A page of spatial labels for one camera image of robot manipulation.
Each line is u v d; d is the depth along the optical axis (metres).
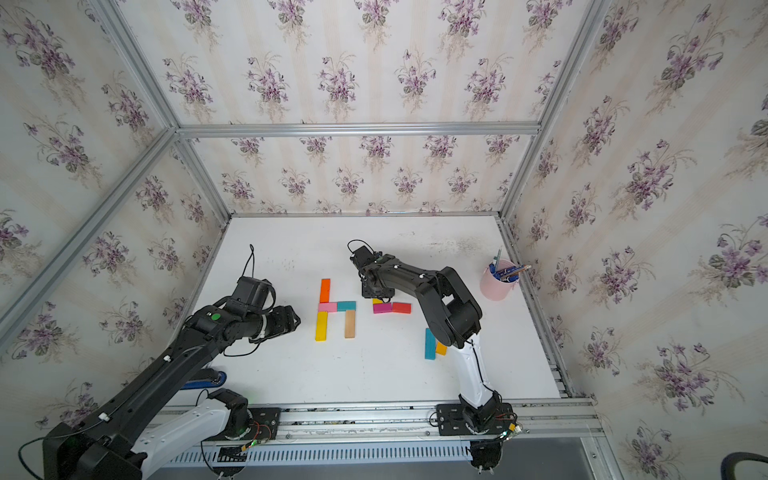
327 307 0.94
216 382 0.79
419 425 0.75
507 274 0.91
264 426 0.72
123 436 0.40
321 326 0.91
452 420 0.73
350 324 0.91
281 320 0.70
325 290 0.98
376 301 0.86
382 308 0.92
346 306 0.93
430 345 0.86
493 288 0.90
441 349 0.85
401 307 0.95
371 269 0.73
